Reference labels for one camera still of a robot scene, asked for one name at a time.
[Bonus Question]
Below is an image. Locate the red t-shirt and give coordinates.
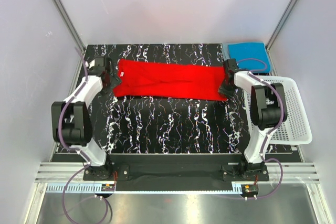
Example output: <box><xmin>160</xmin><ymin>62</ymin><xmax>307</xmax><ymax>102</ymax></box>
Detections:
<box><xmin>113</xmin><ymin>59</ymin><xmax>227</xmax><ymax>101</ymax></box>

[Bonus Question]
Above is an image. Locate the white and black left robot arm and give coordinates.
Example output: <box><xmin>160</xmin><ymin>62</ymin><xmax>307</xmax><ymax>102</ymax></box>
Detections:
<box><xmin>51</xmin><ymin>56</ymin><xmax>121</xmax><ymax>180</ymax></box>

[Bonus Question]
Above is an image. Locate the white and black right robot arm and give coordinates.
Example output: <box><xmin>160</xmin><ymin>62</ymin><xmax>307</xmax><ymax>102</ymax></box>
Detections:
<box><xmin>218</xmin><ymin>59</ymin><xmax>287</xmax><ymax>180</ymax></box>

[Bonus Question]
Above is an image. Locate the folded grey t-shirt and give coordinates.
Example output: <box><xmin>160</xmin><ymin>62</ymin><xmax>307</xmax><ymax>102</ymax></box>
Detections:
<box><xmin>222</xmin><ymin>43</ymin><xmax>230</xmax><ymax>60</ymax></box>

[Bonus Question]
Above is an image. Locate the folded blue t-shirt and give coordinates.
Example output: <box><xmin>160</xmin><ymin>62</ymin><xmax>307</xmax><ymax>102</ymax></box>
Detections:
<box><xmin>227</xmin><ymin>42</ymin><xmax>271</xmax><ymax>73</ymax></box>

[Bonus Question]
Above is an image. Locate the white plastic laundry basket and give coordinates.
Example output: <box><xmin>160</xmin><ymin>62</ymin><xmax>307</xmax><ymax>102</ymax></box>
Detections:
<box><xmin>234</xmin><ymin>71</ymin><xmax>312</xmax><ymax>145</ymax></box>

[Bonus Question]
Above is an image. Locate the right small connector box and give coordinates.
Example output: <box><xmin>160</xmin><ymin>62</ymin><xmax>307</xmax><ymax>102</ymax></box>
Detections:
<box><xmin>242</xmin><ymin>185</ymin><xmax>259</xmax><ymax>197</ymax></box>

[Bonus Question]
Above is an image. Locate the small connector box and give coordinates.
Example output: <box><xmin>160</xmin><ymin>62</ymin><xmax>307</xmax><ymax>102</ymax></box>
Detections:
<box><xmin>101</xmin><ymin>184</ymin><xmax>116</xmax><ymax>191</ymax></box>
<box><xmin>242</xmin><ymin>185</ymin><xmax>259</xmax><ymax>197</ymax></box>

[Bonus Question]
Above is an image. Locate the left small connector box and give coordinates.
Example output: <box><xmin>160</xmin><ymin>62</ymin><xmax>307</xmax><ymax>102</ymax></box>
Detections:
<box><xmin>101</xmin><ymin>184</ymin><xmax>116</xmax><ymax>191</ymax></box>

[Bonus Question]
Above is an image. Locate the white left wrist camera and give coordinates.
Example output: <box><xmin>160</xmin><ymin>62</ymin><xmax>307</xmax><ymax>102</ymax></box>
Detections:
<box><xmin>85</xmin><ymin>60</ymin><xmax>95</xmax><ymax>69</ymax></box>

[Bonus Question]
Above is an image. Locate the left aluminium corner post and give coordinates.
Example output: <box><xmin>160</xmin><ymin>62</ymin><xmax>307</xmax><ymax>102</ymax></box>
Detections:
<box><xmin>52</xmin><ymin>0</ymin><xmax>86</xmax><ymax>52</ymax></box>

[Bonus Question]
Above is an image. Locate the aluminium corner post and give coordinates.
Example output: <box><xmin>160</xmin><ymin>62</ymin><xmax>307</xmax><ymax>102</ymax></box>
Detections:
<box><xmin>266</xmin><ymin>0</ymin><xmax>299</xmax><ymax>51</ymax></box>
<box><xmin>52</xmin><ymin>0</ymin><xmax>86</xmax><ymax>52</ymax></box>

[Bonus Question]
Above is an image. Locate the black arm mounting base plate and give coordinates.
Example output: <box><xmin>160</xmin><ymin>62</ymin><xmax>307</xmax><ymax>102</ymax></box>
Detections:
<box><xmin>83</xmin><ymin>153</ymin><xmax>270</xmax><ymax>192</ymax></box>

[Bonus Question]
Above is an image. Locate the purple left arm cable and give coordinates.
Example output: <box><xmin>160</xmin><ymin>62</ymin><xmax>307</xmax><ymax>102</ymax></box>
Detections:
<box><xmin>60</xmin><ymin>48</ymin><xmax>113</xmax><ymax>222</ymax></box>

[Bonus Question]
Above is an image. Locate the aluminium frame rail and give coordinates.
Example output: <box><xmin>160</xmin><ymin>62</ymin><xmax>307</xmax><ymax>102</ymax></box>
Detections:
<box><xmin>35</xmin><ymin>163</ymin><xmax>320</xmax><ymax>195</ymax></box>

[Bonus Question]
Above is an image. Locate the right aluminium corner post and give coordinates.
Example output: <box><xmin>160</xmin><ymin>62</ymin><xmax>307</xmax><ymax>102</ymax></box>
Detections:
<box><xmin>266</xmin><ymin>0</ymin><xmax>299</xmax><ymax>51</ymax></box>

